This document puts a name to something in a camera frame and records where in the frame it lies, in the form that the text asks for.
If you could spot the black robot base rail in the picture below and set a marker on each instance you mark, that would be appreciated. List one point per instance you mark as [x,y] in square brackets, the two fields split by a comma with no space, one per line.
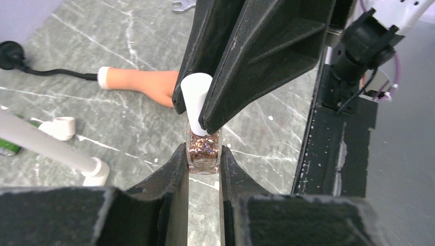
[335,150]

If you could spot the glitter nail polish bottle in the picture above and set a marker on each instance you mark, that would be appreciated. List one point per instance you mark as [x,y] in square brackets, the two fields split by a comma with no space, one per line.
[203,149]

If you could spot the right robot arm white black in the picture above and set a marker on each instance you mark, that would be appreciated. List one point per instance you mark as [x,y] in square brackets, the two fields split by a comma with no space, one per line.
[367,43]

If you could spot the green valve white fitting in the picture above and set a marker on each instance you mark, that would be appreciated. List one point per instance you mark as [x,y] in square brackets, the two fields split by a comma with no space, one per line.
[44,130]

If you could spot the silver open-end wrench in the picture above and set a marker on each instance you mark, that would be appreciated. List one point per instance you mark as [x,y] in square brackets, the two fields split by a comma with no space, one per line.
[182,6]

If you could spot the white PVC pipe frame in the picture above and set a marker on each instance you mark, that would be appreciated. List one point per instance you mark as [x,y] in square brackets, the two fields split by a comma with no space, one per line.
[94,170]

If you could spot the mannequin practice hand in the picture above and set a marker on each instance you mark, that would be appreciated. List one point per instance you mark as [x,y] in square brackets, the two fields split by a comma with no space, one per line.
[157,85]

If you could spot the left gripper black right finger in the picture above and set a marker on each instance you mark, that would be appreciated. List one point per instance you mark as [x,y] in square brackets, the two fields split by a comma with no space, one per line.
[250,215]

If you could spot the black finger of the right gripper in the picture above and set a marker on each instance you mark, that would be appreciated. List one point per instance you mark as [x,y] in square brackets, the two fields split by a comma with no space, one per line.
[211,29]
[272,43]

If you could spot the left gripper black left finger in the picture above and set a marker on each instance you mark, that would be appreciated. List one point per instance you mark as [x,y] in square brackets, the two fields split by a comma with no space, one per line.
[95,215]

